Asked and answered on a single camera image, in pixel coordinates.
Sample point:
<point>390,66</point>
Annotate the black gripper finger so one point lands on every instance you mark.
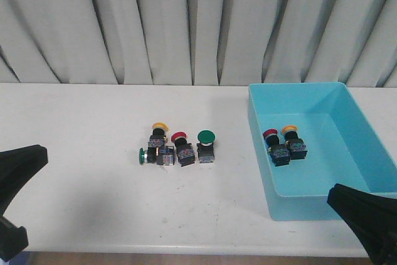
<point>371,218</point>
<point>18,166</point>

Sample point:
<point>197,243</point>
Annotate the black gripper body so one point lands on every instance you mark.
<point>13,239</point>

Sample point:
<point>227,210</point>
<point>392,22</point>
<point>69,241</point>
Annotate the yellow mushroom push button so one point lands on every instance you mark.
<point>295,145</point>

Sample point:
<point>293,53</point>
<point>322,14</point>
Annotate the red mushroom push button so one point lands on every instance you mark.
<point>277,151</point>

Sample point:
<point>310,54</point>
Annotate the blue plastic box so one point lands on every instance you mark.
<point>343,148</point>

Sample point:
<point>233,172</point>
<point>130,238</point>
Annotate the yellow push button lying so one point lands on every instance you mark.
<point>158,137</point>

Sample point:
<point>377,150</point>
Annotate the green push button lying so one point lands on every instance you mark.
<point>162,155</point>

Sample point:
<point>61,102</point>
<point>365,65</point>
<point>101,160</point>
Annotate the grey pleated curtain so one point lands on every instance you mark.
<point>199,42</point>

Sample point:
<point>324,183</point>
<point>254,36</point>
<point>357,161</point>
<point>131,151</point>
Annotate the red push button lying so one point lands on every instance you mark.
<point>184,150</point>

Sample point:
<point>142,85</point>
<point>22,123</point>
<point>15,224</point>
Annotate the green mushroom push button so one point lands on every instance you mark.
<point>205,146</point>

